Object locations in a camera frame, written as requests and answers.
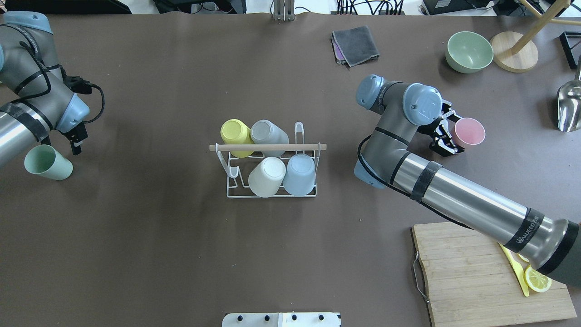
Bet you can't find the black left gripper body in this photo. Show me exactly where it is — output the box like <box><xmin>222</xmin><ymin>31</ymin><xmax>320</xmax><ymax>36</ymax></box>
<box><xmin>61</xmin><ymin>122</ymin><xmax>89</xmax><ymax>146</ymax></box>

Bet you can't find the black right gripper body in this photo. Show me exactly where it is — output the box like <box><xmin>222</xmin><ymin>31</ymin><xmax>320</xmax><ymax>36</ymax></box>
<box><xmin>418</xmin><ymin>100</ymin><xmax>454</xmax><ymax>142</ymax></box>

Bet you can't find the pink plastic cup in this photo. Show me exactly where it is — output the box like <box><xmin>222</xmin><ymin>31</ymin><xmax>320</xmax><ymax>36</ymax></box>
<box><xmin>452</xmin><ymin>118</ymin><xmax>486</xmax><ymax>149</ymax></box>

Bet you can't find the mint green plastic cup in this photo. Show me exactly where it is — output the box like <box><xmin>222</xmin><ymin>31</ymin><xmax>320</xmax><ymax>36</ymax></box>
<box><xmin>24</xmin><ymin>144</ymin><xmax>73</xmax><ymax>181</ymax></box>

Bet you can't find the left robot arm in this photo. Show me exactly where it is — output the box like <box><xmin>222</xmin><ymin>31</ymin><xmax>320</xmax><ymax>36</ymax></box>
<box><xmin>0</xmin><ymin>11</ymin><xmax>89</xmax><ymax>165</ymax></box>

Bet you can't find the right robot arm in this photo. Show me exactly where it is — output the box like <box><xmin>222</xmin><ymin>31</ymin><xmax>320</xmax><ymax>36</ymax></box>
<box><xmin>354</xmin><ymin>74</ymin><xmax>581</xmax><ymax>288</ymax></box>

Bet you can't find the light blue plastic cup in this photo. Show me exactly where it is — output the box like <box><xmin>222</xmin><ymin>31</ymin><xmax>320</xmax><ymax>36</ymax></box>
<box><xmin>282</xmin><ymin>154</ymin><xmax>315</xmax><ymax>196</ymax></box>

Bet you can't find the yellow plastic cup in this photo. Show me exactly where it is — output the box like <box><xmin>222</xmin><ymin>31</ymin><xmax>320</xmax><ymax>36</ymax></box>
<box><xmin>220</xmin><ymin>119</ymin><xmax>254</xmax><ymax>145</ymax></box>

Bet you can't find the grey plastic cup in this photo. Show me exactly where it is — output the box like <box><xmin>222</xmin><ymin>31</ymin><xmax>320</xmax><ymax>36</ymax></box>
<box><xmin>251</xmin><ymin>119</ymin><xmax>289</xmax><ymax>144</ymax></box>

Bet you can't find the cream white plastic cup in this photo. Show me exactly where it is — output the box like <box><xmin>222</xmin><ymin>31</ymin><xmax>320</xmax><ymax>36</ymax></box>
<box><xmin>248</xmin><ymin>157</ymin><xmax>286</xmax><ymax>198</ymax></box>

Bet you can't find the green ceramic bowl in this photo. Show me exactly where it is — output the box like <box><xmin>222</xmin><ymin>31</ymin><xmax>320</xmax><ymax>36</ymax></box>
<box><xmin>445</xmin><ymin>31</ymin><xmax>494</xmax><ymax>73</ymax></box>

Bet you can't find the wooden mug tree stand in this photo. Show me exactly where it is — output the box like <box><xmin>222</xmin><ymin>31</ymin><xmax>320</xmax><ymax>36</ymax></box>
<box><xmin>490</xmin><ymin>0</ymin><xmax>580</xmax><ymax>73</ymax></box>

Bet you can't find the beige plastic tray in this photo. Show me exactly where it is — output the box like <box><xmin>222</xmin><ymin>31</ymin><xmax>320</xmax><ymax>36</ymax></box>
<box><xmin>0</xmin><ymin>25</ymin><xmax>27</xmax><ymax>89</ymax></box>

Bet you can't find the grey folded cloth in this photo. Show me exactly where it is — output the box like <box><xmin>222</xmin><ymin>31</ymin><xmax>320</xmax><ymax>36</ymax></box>
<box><xmin>330</xmin><ymin>25</ymin><xmax>380</xmax><ymax>68</ymax></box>

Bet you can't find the metal scoop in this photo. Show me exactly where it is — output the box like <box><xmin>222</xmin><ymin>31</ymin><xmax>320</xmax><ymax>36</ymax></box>
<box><xmin>557</xmin><ymin>63</ymin><xmax>581</xmax><ymax>132</ymax></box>

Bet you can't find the wooden cutting board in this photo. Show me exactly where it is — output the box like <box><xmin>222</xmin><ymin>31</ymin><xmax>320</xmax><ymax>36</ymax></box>
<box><xmin>412</xmin><ymin>222</ymin><xmax>577</xmax><ymax>327</ymax></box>

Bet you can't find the yellow plastic knife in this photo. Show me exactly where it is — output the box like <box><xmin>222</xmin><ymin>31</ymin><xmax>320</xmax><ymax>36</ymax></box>
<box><xmin>498</xmin><ymin>244</ymin><xmax>530</xmax><ymax>297</ymax></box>

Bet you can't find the lemon slice lower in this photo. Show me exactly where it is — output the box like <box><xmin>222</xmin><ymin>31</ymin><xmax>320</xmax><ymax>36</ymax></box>
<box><xmin>524</xmin><ymin>265</ymin><xmax>552</xmax><ymax>292</ymax></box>

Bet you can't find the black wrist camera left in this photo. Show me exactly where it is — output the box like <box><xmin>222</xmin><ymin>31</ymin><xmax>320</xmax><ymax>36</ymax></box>
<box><xmin>64</xmin><ymin>76</ymin><xmax>93</xmax><ymax>94</ymax></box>

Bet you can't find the white wire cup rack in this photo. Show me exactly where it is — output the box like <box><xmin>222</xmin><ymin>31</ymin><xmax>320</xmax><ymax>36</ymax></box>
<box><xmin>209</xmin><ymin>122</ymin><xmax>327</xmax><ymax>199</ymax></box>

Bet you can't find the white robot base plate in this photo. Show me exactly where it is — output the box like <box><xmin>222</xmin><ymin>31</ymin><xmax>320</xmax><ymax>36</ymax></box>
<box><xmin>222</xmin><ymin>311</ymin><xmax>342</xmax><ymax>327</ymax></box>

